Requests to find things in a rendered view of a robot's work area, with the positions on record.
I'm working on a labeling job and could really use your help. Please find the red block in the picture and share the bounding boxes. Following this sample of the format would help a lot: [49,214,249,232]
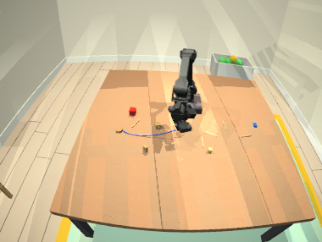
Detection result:
[130,107,136,116]

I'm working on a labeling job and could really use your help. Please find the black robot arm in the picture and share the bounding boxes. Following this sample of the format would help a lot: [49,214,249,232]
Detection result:
[170,48,197,120]

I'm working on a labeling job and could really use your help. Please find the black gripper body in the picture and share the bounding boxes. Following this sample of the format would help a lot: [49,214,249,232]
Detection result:
[168,105,192,133]

